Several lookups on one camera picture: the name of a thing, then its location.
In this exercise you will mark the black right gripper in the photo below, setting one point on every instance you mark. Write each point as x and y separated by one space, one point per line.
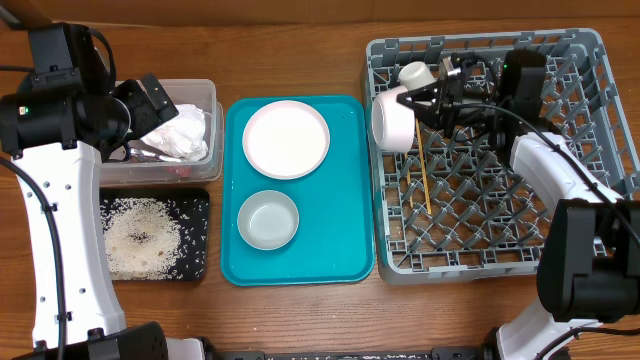
440 95

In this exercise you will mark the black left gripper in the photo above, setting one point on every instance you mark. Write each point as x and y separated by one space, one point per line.
149 116

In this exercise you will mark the wooden chopstick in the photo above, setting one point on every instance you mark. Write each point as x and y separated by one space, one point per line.
423 167
408 165

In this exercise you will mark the cream cup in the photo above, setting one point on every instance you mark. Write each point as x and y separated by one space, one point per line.
415 75

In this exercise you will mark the small pink plate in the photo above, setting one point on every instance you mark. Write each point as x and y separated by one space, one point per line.
392 123

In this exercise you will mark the white tissue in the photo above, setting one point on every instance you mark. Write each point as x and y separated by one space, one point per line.
183 136

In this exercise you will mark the red snack wrapper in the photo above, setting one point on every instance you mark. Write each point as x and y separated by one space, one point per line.
153 165

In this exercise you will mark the cooked white rice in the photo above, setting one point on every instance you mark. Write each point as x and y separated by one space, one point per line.
142 240

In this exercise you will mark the large pink plate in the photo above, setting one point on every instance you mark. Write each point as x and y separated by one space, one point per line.
286 140

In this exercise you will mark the grey bowl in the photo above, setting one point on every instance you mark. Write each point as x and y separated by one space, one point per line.
268 220

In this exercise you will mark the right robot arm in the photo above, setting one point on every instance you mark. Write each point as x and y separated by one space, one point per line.
588 274

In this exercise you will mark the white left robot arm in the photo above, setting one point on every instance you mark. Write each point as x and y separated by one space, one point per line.
55 137

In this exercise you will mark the grey dishwasher rack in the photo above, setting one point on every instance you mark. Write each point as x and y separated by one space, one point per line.
487 221

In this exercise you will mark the clear plastic bin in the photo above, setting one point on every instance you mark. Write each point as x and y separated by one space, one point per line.
201 93

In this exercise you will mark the black tray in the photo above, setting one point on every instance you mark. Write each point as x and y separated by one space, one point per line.
195 235

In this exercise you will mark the teal plastic tray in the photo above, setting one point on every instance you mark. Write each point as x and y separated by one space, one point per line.
335 238

